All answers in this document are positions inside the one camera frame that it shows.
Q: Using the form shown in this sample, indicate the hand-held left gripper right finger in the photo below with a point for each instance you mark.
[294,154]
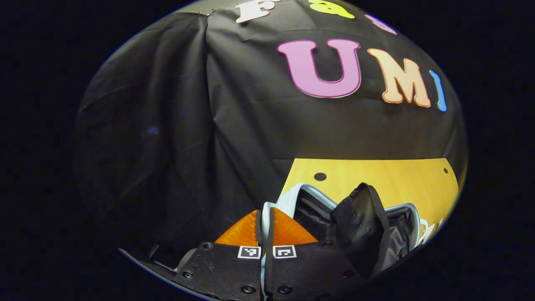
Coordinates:
[305,271]

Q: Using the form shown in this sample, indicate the light blue suitcase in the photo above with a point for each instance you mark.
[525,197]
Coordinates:
[359,225]

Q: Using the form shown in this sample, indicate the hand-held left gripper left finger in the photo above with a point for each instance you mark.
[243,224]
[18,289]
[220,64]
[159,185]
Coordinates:
[225,271]

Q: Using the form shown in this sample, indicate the black backdrop cloth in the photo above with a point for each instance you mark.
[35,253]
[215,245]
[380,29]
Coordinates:
[188,125]

